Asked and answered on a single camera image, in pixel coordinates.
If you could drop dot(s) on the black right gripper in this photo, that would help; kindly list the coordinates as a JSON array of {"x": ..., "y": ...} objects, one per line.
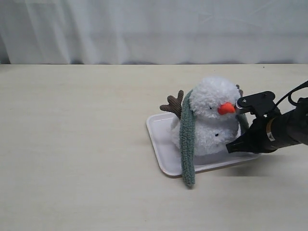
[{"x": 255, "y": 140}]

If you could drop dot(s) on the white plush snowman toy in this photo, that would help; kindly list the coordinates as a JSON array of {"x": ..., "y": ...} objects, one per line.
[{"x": 206, "y": 114}]

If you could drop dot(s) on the green fleece scarf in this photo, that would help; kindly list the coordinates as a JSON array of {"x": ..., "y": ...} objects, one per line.
[{"x": 187, "y": 157}]

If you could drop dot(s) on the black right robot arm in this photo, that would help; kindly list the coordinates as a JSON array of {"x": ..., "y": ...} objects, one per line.
[{"x": 274, "y": 132}]

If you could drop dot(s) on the white plastic tray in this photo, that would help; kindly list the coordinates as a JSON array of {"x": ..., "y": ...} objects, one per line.
[{"x": 168, "y": 155}]

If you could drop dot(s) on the white backdrop curtain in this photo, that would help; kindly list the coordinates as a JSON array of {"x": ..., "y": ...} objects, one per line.
[{"x": 153, "y": 31}]

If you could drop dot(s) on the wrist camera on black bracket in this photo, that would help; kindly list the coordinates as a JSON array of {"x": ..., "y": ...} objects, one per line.
[{"x": 258, "y": 104}]

